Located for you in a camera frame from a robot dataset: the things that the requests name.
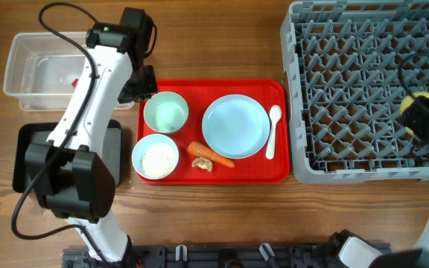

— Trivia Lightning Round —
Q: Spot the mint green bowl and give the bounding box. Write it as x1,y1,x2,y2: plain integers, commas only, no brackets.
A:
143,92,189,134

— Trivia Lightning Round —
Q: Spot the yellow plastic cup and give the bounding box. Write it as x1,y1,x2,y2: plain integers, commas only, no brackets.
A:
399,92,429,138

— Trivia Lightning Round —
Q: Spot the light blue plate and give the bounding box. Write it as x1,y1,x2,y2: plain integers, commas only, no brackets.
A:
202,95,270,159

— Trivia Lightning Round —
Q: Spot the white plastic spoon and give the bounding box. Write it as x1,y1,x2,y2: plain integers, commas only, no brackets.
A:
265,105,282,160

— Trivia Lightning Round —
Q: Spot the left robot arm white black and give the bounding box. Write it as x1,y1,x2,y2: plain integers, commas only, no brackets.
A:
25,7,158,267

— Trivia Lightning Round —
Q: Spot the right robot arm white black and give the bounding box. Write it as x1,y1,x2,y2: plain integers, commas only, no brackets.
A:
331,92,429,268

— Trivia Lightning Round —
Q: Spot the grey dishwasher rack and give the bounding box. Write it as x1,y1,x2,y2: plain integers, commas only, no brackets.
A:
280,1,429,184

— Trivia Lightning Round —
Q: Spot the orange carrot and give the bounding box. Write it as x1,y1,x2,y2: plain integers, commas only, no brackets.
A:
188,141,235,168

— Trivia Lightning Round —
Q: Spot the red serving tray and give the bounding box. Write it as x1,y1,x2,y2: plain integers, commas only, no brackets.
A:
136,79,290,185

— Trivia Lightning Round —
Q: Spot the brown food scrap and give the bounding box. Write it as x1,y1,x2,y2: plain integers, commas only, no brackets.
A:
191,157,213,172

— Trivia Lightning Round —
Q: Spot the clear plastic bin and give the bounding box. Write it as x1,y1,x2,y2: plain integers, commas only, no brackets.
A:
2,31,136,112

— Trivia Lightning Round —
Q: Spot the black tray bin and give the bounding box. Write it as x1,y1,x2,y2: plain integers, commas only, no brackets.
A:
13,119,123,194

